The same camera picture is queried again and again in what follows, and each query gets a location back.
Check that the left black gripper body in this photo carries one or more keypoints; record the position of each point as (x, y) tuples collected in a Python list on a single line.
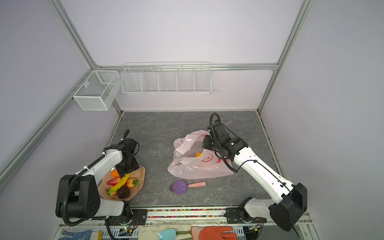
[(127, 166)]

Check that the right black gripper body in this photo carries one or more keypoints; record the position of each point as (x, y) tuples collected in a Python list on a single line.
[(209, 144)]

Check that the pink plastic bag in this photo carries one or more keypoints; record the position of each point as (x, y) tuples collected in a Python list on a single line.
[(186, 166)]

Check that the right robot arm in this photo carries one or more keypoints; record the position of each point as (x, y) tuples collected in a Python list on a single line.
[(288, 201)]

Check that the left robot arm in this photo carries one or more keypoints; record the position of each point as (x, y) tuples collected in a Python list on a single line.
[(78, 197)]

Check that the pink wavy plate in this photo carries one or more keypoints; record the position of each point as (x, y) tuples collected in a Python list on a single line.
[(103, 187)]

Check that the orange small fruit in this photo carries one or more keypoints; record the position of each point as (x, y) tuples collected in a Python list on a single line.
[(115, 174)]

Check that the red strawberry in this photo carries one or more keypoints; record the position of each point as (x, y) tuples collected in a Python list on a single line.
[(132, 183), (114, 181)]

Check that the dark brown round fruit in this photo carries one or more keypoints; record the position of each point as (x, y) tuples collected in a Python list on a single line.
[(123, 192)]

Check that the beige cloth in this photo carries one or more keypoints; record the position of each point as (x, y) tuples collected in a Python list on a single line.
[(184, 232)]

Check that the small white mesh basket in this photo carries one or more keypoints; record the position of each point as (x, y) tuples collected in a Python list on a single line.
[(98, 91)]

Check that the light blue scoop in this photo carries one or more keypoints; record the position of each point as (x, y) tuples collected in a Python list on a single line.
[(169, 234)]

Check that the blue white knit glove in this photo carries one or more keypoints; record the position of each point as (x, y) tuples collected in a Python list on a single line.
[(76, 235)]

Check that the red orange glove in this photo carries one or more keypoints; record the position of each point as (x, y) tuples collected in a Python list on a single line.
[(217, 233)]

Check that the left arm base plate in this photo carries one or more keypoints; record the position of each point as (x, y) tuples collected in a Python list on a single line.
[(137, 217)]

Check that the purple scoop with pink handle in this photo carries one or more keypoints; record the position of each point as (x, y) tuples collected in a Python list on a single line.
[(180, 187)]

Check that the long white wire basket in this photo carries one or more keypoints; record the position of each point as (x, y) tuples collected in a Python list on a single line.
[(167, 78)]

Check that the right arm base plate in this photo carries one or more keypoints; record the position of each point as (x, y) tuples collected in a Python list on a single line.
[(237, 216)]

